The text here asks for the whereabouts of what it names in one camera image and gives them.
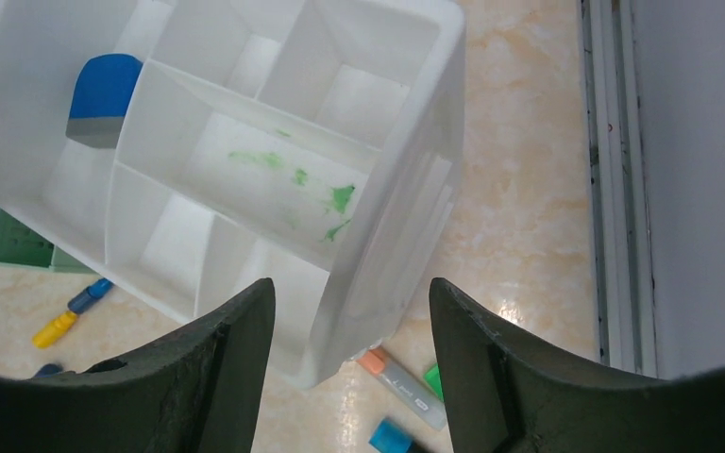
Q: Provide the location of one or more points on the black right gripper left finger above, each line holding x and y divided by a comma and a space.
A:
195, 389

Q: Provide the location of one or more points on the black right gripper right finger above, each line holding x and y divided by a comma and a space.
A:
508, 390

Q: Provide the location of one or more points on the green capped highlighter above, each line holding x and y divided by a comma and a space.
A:
433, 380

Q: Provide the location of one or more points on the green file rack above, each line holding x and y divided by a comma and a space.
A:
18, 244

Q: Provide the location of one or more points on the clear plastic drawer unit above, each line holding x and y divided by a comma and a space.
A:
318, 143

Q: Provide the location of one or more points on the teal capped marker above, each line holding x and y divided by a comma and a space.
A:
389, 437

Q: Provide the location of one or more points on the orange capped highlighter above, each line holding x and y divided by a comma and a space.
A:
411, 391

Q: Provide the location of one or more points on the yellow dropper bottle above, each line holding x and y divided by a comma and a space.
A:
54, 330

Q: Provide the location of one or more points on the blue eraser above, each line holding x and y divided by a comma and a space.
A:
101, 98

